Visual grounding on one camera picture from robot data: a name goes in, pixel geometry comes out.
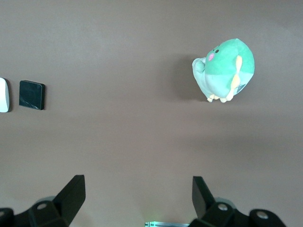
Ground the black square block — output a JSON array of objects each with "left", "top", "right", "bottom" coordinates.
[{"left": 18, "top": 80, "right": 46, "bottom": 111}]

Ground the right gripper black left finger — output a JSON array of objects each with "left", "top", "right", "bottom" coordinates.
[{"left": 0, "top": 175, "right": 86, "bottom": 227}]

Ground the white computer mouse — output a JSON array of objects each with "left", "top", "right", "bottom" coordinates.
[{"left": 0, "top": 77, "right": 11, "bottom": 113}]

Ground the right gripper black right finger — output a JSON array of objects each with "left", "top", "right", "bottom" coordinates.
[{"left": 189, "top": 176, "right": 287, "bottom": 227}]

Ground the green dinosaur plush toy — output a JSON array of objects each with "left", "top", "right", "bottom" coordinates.
[{"left": 191, "top": 38, "right": 255, "bottom": 104}]

